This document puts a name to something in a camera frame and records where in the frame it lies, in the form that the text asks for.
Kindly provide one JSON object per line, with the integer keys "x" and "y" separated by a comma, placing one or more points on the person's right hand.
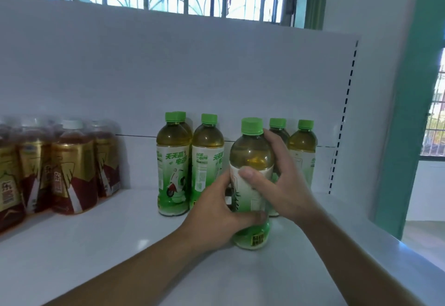
{"x": 288, "y": 191}

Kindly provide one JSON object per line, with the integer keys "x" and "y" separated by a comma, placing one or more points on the person's left hand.
{"x": 215, "y": 219}

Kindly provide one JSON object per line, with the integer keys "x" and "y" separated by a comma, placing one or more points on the green tea bottle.
{"x": 250, "y": 149}

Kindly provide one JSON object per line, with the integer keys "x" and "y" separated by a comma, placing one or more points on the row of green-capped bottles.
{"x": 174, "y": 170}

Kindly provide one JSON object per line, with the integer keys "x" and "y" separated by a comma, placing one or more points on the row of amber drink bottles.
{"x": 73, "y": 170}

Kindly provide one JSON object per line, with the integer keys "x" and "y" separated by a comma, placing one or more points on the white metal shelf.
{"x": 174, "y": 66}

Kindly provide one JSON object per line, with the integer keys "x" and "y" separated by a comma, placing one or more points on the person's left forearm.
{"x": 132, "y": 274}

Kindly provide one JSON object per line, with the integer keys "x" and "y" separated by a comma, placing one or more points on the person's right forearm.
{"x": 354, "y": 267}

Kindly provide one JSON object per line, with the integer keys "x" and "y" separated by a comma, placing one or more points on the blue-framed barred window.
{"x": 434, "y": 108}

